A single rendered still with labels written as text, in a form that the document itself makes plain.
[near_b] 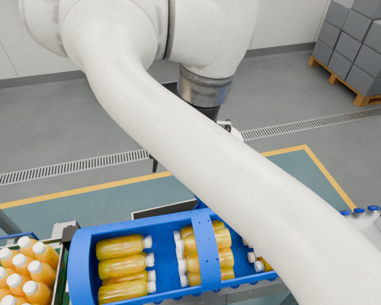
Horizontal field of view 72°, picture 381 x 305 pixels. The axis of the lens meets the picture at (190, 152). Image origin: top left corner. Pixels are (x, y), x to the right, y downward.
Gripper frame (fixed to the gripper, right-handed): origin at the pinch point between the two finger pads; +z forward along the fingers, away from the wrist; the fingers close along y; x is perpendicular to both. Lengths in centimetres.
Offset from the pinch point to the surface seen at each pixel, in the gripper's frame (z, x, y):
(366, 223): 51, 32, 91
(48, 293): 64, -13, -39
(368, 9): 20, 310, 185
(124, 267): 53, -4, -14
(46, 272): 62, -7, -42
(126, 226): 39.8, 4.9, -15.4
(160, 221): 37.6, 7.7, -3.9
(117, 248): 48, 0, -17
